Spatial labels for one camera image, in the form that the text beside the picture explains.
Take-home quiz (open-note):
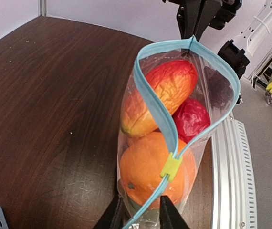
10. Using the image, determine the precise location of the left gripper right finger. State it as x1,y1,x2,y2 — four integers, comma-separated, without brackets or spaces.
159,195,190,229

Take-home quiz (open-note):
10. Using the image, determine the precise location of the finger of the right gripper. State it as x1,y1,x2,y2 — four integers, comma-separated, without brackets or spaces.
194,0,222,41
177,0,201,39

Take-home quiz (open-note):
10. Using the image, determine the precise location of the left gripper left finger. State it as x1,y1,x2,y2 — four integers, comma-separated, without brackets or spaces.
94,195,125,229

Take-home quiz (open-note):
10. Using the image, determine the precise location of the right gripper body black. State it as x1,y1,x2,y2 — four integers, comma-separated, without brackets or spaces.
169,0,242,30

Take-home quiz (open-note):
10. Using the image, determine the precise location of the orange fruit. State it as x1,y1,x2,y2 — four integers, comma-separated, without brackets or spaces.
119,132,197,206

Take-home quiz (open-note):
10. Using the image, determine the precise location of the red chili pepper toy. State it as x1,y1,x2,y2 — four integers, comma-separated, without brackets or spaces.
120,59,199,138

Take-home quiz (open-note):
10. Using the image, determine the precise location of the clear zip top bag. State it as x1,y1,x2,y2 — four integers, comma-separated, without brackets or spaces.
117,36,241,229

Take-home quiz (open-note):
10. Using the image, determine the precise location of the red apple toy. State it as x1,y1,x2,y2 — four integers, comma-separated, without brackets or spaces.
172,98,211,144

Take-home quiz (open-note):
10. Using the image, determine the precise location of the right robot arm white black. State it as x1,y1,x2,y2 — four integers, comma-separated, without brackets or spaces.
173,0,272,77

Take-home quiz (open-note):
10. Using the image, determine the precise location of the aluminium front rail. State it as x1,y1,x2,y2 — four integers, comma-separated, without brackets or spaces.
211,114,258,229

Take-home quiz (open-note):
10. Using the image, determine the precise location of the left aluminium frame post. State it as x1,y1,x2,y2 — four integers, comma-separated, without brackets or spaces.
38,0,47,16

